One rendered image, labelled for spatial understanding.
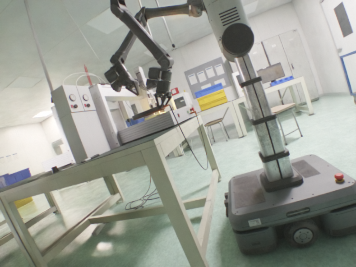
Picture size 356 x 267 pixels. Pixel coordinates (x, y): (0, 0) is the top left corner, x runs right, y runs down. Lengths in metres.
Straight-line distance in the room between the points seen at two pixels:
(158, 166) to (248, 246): 0.61
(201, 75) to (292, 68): 2.51
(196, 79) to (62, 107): 4.67
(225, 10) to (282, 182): 0.91
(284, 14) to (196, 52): 2.69
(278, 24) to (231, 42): 5.08
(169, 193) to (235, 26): 0.83
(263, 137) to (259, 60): 4.26
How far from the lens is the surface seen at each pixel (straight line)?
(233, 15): 1.00
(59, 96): 1.26
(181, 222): 0.85
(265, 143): 1.00
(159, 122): 1.18
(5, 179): 3.49
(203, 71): 5.53
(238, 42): 0.95
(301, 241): 1.07
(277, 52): 5.29
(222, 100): 3.77
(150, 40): 1.01
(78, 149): 1.20
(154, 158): 0.75
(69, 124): 1.21
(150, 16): 1.41
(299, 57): 5.43
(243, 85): 0.97
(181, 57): 5.76
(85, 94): 1.33
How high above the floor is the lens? 0.80
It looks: 5 degrees down
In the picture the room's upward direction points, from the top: 20 degrees counter-clockwise
